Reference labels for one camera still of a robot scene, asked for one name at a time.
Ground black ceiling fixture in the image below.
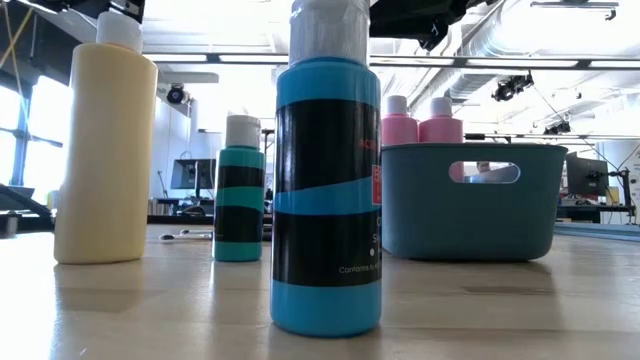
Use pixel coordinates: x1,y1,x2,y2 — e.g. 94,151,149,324
529,0,621,22

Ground small blue paint bottle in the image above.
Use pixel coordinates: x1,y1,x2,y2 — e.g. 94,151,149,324
269,0,384,338

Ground wooden slat rack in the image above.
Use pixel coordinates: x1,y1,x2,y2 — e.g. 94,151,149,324
148,198,174,216

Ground black ceiling spotlight cluster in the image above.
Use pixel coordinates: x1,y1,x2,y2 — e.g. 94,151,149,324
542,119,572,136
491,72,535,103

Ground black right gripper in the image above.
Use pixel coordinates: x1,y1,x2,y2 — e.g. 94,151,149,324
369,0,501,52

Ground black ceiling camera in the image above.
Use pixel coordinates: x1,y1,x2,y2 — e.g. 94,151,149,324
165,83,187,105

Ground black computer monitor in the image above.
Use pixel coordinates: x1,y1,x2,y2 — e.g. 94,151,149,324
170,158,217,201
566,151,609,198

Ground black paintbrush silver ferrule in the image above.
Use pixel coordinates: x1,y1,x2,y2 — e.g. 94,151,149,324
158,231,215,243

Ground person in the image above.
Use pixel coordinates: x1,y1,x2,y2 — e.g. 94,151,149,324
462,161,521,184

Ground black background desk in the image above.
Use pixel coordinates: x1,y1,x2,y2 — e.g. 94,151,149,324
556,202,637,225

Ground pink paint bottle white cap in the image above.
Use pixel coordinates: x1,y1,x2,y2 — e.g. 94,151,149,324
381,94,420,146
418,96,465,183

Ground small teal paint bottle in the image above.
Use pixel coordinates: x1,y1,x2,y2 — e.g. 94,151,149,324
212,114,267,263

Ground teal plastic bin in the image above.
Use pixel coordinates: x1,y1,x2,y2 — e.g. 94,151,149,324
380,143,569,263

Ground large yellow paint bottle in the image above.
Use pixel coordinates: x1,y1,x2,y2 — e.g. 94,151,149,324
53,10,159,265

